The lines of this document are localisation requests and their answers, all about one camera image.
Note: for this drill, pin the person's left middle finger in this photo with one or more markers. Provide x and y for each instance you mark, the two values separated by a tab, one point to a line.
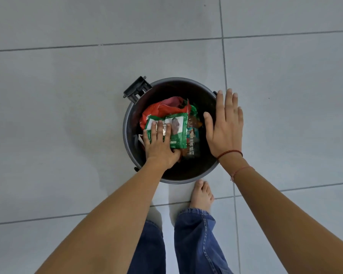
160	130

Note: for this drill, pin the person's right forearm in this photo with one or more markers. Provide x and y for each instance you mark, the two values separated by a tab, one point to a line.
280	219

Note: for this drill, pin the crumpled green wrapper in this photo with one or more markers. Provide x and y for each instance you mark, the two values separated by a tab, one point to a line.
193	110

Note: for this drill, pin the dark grey round trash bin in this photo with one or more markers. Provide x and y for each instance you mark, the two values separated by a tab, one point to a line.
131	131

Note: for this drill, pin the red plastic bag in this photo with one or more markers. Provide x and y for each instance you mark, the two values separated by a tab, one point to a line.
160	108

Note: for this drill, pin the white paper scrap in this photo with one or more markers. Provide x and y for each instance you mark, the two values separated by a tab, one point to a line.
141	138

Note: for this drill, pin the brown packet with teal label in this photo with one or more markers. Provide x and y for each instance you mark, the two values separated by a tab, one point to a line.
193	139

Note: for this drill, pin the person's right middle finger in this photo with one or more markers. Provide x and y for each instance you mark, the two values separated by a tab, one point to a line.
229	104

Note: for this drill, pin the person's blue jeans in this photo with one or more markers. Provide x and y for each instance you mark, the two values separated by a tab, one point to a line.
194	242

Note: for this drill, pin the person's right foot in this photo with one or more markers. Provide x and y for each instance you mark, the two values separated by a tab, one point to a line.
201	196

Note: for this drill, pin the person's left hand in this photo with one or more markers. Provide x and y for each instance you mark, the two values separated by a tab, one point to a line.
158	152

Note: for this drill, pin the person's left thumb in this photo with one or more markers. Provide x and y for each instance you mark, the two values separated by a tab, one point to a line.
176	155

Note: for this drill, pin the green and white snack packet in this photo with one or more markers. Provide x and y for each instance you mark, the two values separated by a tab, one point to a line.
178	131

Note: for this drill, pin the person's right thumb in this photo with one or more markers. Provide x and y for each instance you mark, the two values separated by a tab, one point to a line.
209	125

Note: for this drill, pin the person's right hand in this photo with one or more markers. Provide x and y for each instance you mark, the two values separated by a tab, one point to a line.
225	136

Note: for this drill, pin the person's left forearm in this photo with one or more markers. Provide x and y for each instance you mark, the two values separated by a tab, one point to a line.
111	225

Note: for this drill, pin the person's left little finger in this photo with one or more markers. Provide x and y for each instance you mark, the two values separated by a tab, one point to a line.
146	138

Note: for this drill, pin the person's right little finger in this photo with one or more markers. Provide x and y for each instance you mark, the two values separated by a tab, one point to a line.
240	116

